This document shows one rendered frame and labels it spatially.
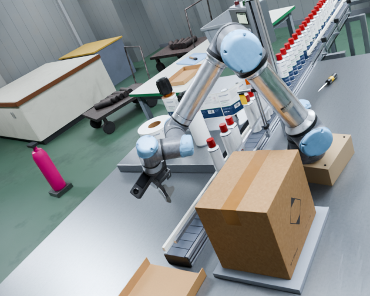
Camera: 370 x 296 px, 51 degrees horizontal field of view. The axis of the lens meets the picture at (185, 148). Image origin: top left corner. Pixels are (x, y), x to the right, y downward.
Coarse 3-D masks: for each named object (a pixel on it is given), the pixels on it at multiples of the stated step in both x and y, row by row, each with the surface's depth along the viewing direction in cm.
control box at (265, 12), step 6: (264, 0) 165; (234, 6) 175; (240, 6) 170; (264, 6) 166; (234, 12) 174; (246, 12) 165; (264, 12) 167; (234, 18) 177; (264, 18) 168; (270, 18) 169; (270, 24) 170; (252, 30) 168; (270, 30) 171; (270, 36) 172
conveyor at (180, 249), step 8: (296, 80) 230; (272, 120) 200; (256, 136) 192; (248, 144) 188; (256, 144) 185; (192, 224) 152; (200, 224) 150; (192, 232) 148; (200, 232) 147; (184, 240) 146; (192, 240) 144; (176, 248) 144; (184, 248) 142; (176, 256) 140; (184, 256) 139
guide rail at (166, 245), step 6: (246, 132) 193; (216, 174) 170; (210, 180) 167; (204, 192) 163; (198, 198) 159; (192, 204) 157; (192, 210) 155; (186, 216) 152; (180, 222) 150; (180, 228) 149; (174, 234) 146; (168, 240) 144; (168, 246) 143
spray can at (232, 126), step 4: (228, 116) 174; (228, 120) 173; (232, 120) 173; (228, 124) 174; (232, 124) 174; (236, 124) 175; (228, 128) 174; (232, 128) 173; (236, 128) 174; (232, 132) 174; (236, 132) 175; (236, 136) 175; (240, 136) 177; (236, 140) 176; (240, 140) 177; (236, 144) 177; (244, 148) 180
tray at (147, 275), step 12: (144, 264) 146; (132, 276) 141; (144, 276) 144; (156, 276) 142; (168, 276) 140; (180, 276) 137; (192, 276) 135; (204, 276) 133; (132, 288) 141; (144, 288) 139; (156, 288) 137; (168, 288) 135; (180, 288) 133; (192, 288) 127
